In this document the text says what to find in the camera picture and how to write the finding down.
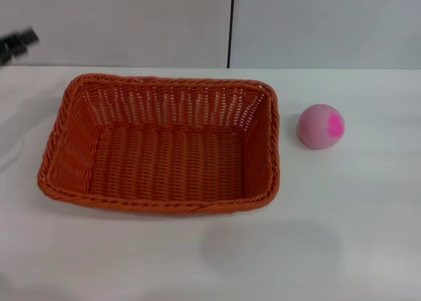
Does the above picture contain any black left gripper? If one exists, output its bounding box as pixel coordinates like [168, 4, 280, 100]
[0, 26, 41, 66]

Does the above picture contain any orange woven plastic basket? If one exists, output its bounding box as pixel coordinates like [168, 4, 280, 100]
[36, 72, 282, 218]

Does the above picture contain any pink toy peach ball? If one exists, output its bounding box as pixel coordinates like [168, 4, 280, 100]
[296, 103, 345, 151]

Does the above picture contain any black vertical wall strip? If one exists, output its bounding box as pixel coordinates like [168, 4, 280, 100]
[226, 0, 236, 69]

